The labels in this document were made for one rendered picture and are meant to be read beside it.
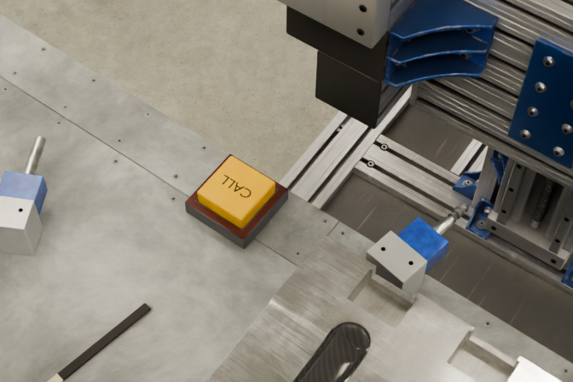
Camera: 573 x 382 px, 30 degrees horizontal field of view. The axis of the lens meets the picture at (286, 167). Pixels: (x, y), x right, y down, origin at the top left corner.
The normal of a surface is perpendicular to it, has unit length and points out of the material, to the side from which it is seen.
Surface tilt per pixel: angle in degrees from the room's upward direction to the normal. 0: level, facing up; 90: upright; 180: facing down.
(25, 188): 0
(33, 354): 0
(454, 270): 0
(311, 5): 90
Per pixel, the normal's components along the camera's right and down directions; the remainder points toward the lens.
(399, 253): 0.01, -0.57
